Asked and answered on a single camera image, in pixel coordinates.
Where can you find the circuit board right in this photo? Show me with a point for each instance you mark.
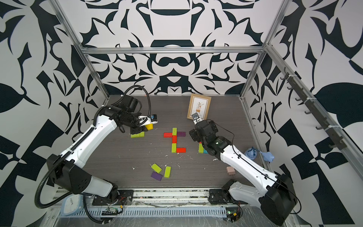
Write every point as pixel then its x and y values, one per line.
pixel 233 214

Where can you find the pink beige small box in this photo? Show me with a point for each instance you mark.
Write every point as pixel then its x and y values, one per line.
pixel 230 171

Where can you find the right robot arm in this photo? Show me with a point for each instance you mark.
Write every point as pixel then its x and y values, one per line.
pixel 261 179

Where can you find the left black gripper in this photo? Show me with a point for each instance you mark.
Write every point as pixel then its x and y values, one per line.
pixel 138 131

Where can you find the yellow block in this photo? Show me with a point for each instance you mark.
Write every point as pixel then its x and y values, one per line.
pixel 149 127

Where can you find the lime block bottom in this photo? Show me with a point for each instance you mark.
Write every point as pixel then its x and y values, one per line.
pixel 174 148

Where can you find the aluminium front rail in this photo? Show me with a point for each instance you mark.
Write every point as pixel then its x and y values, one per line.
pixel 199 196

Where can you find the wall hook rail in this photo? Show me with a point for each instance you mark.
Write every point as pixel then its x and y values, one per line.
pixel 315 108

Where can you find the purple block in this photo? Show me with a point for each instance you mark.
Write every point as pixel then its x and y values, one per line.
pixel 181 134
pixel 156 176

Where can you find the white blue alarm clock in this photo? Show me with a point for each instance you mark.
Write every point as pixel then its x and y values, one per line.
pixel 72 205

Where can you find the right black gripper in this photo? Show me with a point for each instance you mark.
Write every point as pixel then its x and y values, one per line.
pixel 194 134

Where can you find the green circuit board left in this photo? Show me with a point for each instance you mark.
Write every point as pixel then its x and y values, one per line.
pixel 112 211

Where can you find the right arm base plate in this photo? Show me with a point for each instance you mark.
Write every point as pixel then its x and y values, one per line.
pixel 222 196

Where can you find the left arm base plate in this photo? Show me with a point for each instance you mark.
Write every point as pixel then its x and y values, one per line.
pixel 121 197

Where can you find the wooden picture frame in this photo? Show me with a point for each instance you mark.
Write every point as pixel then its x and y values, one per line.
pixel 199 104

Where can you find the white cable duct strip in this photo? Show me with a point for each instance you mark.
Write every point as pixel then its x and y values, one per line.
pixel 138 212

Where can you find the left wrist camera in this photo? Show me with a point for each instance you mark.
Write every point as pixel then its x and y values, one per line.
pixel 146 120

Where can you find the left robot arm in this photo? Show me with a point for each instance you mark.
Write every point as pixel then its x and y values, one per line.
pixel 66 169

